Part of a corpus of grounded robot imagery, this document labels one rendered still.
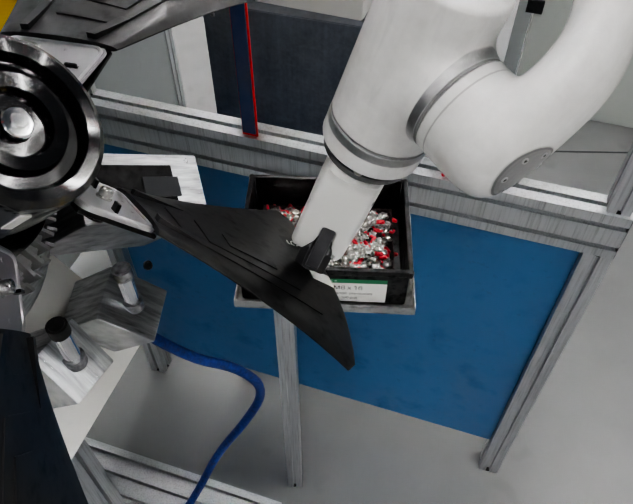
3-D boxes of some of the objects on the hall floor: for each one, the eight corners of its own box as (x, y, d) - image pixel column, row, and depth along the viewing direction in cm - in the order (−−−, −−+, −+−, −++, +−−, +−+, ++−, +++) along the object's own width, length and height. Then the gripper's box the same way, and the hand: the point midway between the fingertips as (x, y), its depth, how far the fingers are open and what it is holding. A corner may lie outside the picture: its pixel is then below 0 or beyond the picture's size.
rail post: (478, 468, 151) (583, 252, 91) (481, 453, 153) (584, 232, 94) (495, 473, 150) (612, 259, 91) (497, 458, 152) (613, 239, 93)
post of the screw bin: (288, 486, 148) (269, 265, 87) (289, 473, 150) (271, 249, 89) (301, 487, 148) (291, 266, 87) (302, 474, 150) (293, 250, 89)
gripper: (393, 221, 47) (321, 336, 61) (434, 104, 56) (363, 227, 70) (300, 177, 46) (249, 303, 61) (356, 67, 56) (301, 199, 70)
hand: (316, 252), depth 64 cm, fingers closed
